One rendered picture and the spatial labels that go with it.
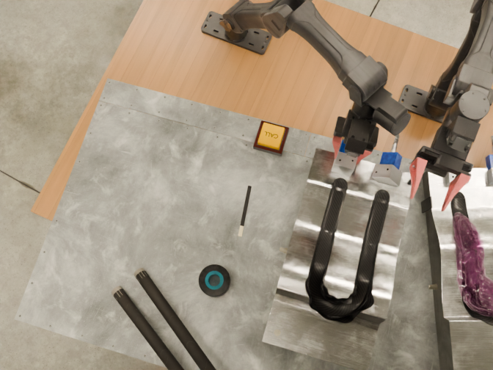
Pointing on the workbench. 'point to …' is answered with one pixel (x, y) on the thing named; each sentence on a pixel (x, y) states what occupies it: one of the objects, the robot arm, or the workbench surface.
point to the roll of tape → (211, 277)
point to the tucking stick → (244, 211)
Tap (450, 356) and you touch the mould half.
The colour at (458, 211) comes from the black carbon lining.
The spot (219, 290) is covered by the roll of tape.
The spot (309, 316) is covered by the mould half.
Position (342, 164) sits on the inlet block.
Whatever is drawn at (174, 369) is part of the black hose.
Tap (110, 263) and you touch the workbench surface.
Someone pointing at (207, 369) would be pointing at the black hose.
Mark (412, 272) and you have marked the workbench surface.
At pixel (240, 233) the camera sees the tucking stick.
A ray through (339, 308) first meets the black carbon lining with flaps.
